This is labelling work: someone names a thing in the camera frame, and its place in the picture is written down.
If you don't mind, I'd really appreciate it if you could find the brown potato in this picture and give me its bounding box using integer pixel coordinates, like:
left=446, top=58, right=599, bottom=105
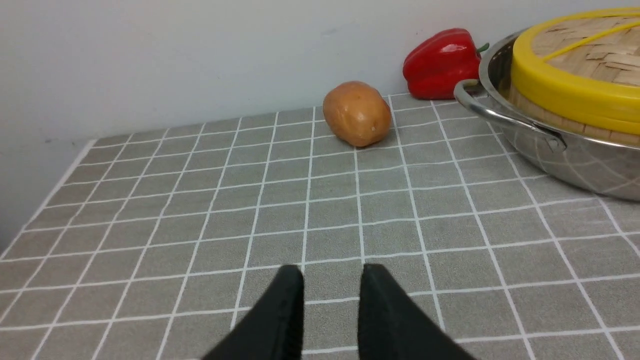
left=322, top=80, right=393, bottom=148

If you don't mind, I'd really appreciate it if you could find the bamboo steamer basket yellow rim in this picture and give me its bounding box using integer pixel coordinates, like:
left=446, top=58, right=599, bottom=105
left=508, top=85, right=640, bottom=147

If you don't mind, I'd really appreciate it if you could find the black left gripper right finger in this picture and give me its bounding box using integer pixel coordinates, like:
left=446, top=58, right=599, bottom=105
left=357, top=263, right=473, bottom=360

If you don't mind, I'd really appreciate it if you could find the red bell pepper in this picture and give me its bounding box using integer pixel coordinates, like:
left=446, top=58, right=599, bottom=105
left=402, top=28, right=490, bottom=100

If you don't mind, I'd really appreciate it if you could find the grey checkered tablecloth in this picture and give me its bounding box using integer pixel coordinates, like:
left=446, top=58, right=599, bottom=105
left=1, top=95, right=639, bottom=360

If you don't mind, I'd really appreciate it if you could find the woven bamboo steamer lid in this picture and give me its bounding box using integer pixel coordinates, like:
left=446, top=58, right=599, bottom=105
left=510, top=7, right=640, bottom=135

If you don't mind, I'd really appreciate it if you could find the stainless steel two-handled pot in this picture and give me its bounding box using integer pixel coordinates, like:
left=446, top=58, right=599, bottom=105
left=454, top=31, right=640, bottom=202

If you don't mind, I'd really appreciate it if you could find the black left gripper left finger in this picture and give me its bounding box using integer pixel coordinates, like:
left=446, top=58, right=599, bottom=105
left=203, top=264, right=305, bottom=360

